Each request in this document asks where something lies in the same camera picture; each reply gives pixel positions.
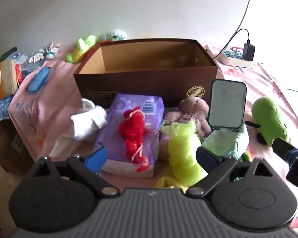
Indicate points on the red packet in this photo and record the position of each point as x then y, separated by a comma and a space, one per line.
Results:
19, 74

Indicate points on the black charger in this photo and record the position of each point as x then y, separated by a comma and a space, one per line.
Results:
248, 52

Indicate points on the red yarn bundle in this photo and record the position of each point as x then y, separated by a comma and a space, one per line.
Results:
132, 131

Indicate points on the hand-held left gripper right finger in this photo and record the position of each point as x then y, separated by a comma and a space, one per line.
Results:
207, 160

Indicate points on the blue white patterned pouch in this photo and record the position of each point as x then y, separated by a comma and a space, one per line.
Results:
3, 107

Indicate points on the yellow-green mesh cloth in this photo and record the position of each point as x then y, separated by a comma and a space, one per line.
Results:
181, 148

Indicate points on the white panda plush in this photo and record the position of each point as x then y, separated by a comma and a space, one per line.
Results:
116, 34

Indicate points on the brown cardboard box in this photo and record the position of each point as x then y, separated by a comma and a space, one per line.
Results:
139, 84

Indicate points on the white knit glove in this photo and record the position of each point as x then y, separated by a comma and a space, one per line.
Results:
36, 57

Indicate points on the purple tissue packet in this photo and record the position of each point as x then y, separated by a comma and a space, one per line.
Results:
109, 133

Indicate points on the blue white small packets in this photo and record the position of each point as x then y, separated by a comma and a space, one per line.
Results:
19, 58

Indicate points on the lime green plush toy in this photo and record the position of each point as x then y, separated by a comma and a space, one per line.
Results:
77, 54

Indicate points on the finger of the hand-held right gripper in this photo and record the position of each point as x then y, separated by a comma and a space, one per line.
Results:
280, 146

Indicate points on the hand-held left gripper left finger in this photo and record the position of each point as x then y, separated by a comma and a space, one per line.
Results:
96, 157

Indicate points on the pink plush bunny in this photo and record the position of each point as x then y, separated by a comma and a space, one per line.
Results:
191, 109

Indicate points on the white power strip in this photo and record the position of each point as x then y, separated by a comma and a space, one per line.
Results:
233, 59

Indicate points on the yellow paper bag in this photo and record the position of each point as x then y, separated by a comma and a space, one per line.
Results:
2, 79

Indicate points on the dark curved object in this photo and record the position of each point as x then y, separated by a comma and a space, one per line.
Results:
8, 52

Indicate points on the white towel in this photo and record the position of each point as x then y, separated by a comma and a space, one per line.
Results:
87, 124

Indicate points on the green round plush toy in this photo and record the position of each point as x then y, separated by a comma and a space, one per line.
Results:
268, 119

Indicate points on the white tied cloth bundle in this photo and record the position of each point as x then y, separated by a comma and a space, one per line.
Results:
52, 50

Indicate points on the blue handheld device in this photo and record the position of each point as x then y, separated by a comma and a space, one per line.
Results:
38, 80

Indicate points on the pink printed bedsheet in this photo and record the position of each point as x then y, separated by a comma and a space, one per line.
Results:
57, 89

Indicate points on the dark green knit piece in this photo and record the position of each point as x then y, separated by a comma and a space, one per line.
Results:
245, 156

